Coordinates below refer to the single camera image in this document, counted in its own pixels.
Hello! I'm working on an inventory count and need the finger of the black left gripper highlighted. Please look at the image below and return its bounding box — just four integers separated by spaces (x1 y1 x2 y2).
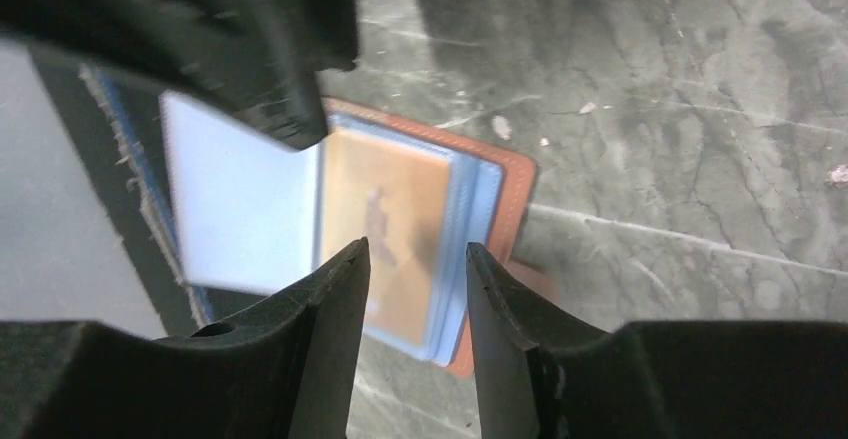
1 0 359 150

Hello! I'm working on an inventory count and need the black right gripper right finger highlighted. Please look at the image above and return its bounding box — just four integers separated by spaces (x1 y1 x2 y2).
466 243 847 438

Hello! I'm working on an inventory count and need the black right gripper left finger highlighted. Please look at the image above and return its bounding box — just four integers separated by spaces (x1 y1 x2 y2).
1 238 370 438

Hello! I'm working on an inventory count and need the tan card holder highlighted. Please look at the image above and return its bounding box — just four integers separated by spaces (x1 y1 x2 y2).
160 92 536 377

